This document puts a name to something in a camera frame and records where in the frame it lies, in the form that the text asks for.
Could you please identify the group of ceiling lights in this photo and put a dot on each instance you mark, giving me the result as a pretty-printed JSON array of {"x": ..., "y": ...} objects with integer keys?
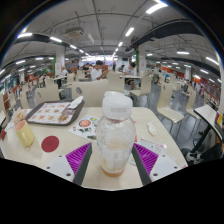
[{"x": 156, "y": 7}]

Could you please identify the beige chair with round logo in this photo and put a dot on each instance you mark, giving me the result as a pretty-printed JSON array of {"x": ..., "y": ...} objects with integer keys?
[
  {"x": 91, "y": 93},
  {"x": 46, "y": 95}
]

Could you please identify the printed paper tray liner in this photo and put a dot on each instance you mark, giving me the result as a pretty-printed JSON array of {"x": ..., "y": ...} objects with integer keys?
[{"x": 48, "y": 113}]

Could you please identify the small white tissue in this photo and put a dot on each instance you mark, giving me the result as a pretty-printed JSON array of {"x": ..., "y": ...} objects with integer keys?
[{"x": 151, "y": 128}]

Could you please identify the ceiling air conditioner unit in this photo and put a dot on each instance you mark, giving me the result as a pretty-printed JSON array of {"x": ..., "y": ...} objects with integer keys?
[{"x": 74, "y": 31}]

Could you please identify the small red sauce packet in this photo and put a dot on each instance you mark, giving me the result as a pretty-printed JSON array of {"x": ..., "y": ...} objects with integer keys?
[{"x": 2, "y": 134}]

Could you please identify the person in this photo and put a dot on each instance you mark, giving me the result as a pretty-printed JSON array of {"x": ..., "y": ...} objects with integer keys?
[
  {"x": 132, "y": 70},
  {"x": 97, "y": 72},
  {"x": 64, "y": 72}
]

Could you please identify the dark brown food tray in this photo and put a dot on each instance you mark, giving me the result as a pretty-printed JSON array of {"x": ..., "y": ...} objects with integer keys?
[{"x": 76, "y": 115}]

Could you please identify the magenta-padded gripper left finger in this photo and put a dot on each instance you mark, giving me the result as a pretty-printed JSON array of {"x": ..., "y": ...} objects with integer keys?
[{"x": 78, "y": 158}]

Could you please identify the flat round red coaster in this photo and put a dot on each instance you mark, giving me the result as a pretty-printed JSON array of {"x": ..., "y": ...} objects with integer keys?
[{"x": 50, "y": 144}]

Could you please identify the yellow mug with pink inside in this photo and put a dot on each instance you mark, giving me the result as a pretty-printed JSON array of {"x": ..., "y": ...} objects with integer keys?
[{"x": 25, "y": 133}]

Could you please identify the beige neighbouring table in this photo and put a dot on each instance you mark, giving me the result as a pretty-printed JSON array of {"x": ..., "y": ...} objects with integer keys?
[{"x": 208, "y": 115}]

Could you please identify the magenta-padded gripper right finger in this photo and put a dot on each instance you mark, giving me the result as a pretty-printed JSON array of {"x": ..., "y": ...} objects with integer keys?
[{"x": 146, "y": 158}]

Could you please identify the white crumpled napkin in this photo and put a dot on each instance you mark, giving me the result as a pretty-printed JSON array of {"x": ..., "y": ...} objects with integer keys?
[{"x": 76, "y": 102}]

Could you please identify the group of beige chairs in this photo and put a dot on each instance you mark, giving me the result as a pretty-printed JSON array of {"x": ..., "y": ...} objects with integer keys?
[{"x": 168, "y": 100}]

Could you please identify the clear white-capped drink bottle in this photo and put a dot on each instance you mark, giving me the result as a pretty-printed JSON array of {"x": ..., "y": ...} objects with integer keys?
[{"x": 115, "y": 133}]

